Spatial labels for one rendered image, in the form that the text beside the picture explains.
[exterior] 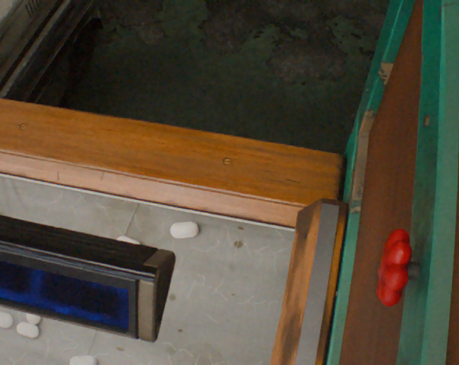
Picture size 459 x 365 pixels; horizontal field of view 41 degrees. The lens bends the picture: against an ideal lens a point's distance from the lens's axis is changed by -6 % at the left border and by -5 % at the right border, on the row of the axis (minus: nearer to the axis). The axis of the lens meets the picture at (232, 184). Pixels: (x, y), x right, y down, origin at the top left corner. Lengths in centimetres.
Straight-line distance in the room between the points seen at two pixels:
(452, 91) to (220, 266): 55
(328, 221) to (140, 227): 27
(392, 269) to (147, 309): 23
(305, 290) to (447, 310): 43
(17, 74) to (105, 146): 70
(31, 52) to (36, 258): 116
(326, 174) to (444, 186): 57
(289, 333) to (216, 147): 31
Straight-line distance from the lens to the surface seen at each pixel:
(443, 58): 40
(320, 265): 76
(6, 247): 52
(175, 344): 85
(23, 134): 99
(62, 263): 50
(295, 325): 74
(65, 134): 97
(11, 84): 160
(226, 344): 85
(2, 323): 89
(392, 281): 34
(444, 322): 33
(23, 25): 163
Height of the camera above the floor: 157
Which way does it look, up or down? 64 degrees down
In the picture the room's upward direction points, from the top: straight up
